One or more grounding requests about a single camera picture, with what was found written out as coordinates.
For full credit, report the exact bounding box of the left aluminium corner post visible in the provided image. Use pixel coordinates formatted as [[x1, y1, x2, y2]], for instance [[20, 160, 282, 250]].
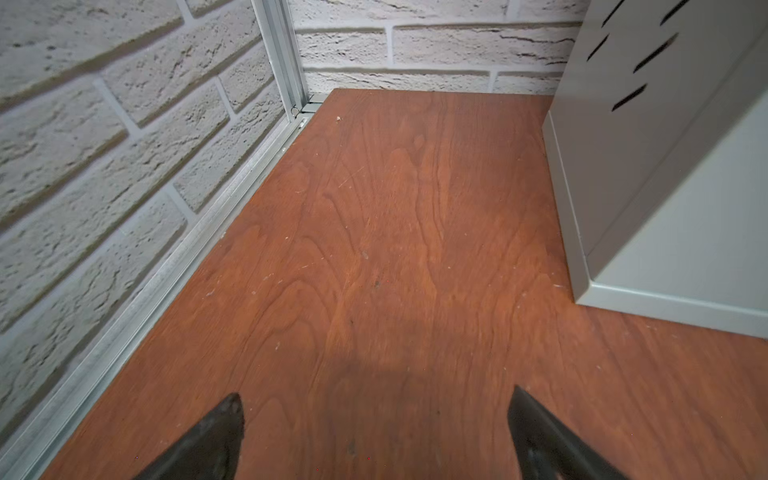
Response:
[[251, 0, 310, 118]]

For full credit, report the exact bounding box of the grey metal cabinet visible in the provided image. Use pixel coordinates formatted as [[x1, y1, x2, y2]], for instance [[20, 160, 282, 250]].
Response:
[[542, 1, 767, 338]]

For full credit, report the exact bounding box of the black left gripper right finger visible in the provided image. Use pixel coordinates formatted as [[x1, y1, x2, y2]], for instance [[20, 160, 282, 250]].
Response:
[[507, 386, 626, 480]]

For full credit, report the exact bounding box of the left floor aluminium rail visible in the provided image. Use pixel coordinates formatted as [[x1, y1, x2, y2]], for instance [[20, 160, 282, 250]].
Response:
[[1, 112, 312, 479]]

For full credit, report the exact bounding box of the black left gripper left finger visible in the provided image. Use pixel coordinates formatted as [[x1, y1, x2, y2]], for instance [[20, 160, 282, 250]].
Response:
[[135, 392, 245, 480]]

